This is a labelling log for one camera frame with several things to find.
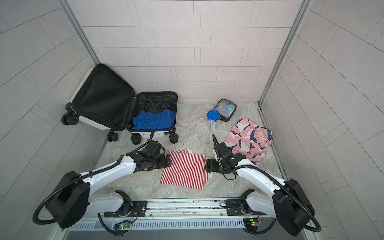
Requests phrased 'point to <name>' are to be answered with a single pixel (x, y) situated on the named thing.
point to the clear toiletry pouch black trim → (226, 108)
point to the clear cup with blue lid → (213, 117)
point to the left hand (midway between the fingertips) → (170, 161)
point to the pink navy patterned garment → (249, 139)
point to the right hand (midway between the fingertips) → (209, 169)
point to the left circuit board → (124, 225)
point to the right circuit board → (251, 224)
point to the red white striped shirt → (187, 170)
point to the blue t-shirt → (153, 120)
